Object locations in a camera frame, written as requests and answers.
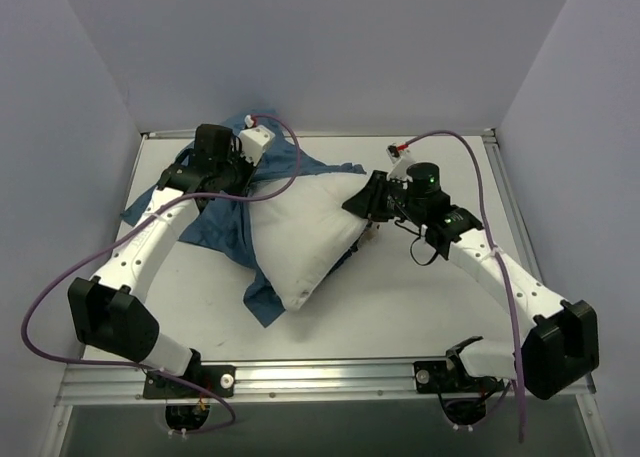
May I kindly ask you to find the aluminium front rail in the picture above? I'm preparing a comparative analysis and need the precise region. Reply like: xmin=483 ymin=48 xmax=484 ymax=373
xmin=54 ymin=352 xmax=596 ymax=407

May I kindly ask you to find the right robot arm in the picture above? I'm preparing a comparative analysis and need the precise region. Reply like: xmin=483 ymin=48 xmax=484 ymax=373
xmin=342 ymin=163 xmax=600 ymax=400

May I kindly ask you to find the white pillow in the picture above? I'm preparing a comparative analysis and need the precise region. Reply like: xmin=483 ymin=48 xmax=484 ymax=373
xmin=249 ymin=172 xmax=368 ymax=311

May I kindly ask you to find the blue cartoon print pillowcase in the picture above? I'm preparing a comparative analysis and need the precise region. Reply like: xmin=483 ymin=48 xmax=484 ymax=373
xmin=122 ymin=107 xmax=369 ymax=328

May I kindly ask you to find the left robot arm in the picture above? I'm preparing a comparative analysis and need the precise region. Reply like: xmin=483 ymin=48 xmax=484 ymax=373
xmin=67 ymin=124 xmax=275 ymax=396

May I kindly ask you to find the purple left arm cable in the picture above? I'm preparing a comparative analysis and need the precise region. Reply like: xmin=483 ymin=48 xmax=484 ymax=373
xmin=20 ymin=112 xmax=302 ymax=436

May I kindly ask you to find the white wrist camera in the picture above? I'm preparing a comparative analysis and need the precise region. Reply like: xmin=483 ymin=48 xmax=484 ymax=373
xmin=238 ymin=125 xmax=275 ymax=166
xmin=386 ymin=144 xmax=416 ymax=181

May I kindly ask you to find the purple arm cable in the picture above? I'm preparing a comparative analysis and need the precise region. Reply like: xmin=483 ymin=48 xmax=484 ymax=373
xmin=399 ymin=129 xmax=529 ymax=444
xmin=20 ymin=112 xmax=302 ymax=436

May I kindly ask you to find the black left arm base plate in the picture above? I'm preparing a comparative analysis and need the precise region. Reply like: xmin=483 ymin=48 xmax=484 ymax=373
xmin=142 ymin=364 xmax=236 ymax=400

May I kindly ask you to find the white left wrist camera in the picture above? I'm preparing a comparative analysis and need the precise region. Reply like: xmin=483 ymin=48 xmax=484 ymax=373
xmin=238 ymin=125 xmax=275 ymax=166

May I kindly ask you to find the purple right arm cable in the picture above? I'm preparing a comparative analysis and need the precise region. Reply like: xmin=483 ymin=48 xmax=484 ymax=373
xmin=399 ymin=129 xmax=529 ymax=444

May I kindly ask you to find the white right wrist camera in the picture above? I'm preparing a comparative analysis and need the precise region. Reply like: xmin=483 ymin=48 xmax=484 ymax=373
xmin=386 ymin=144 xmax=416 ymax=181

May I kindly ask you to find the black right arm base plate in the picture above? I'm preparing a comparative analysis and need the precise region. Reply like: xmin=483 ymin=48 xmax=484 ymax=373
xmin=413 ymin=358 xmax=505 ymax=395

